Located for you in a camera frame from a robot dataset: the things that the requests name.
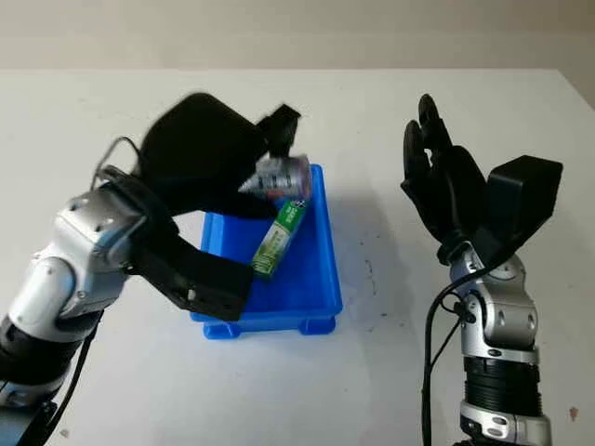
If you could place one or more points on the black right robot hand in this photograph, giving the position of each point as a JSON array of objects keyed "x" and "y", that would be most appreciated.
[{"x": 448, "y": 186}]

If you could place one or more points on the blue plastic tray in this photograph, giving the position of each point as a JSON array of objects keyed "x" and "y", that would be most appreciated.
[{"x": 307, "y": 279}]

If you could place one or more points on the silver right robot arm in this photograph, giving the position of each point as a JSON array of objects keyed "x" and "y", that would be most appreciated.
[{"x": 504, "y": 334}]

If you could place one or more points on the green toothpaste box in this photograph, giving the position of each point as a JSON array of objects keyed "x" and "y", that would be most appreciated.
[{"x": 276, "y": 239}]

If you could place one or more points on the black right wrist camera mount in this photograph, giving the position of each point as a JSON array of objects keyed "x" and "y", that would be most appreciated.
[{"x": 525, "y": 204}]

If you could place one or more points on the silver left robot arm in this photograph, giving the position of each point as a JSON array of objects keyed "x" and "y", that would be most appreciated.
[{"x": 70, "y": 260}]

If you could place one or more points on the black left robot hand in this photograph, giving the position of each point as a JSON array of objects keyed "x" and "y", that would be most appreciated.
[{"x": 200, "y": 158}]

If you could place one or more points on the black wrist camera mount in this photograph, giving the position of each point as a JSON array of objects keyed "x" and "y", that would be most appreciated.
[
  {"x": 525, "y": 204},
  {"x": 200, "y": 283}
]

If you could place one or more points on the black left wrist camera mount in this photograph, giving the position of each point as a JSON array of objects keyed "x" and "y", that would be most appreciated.
[{"x": 200, "y": 283}]

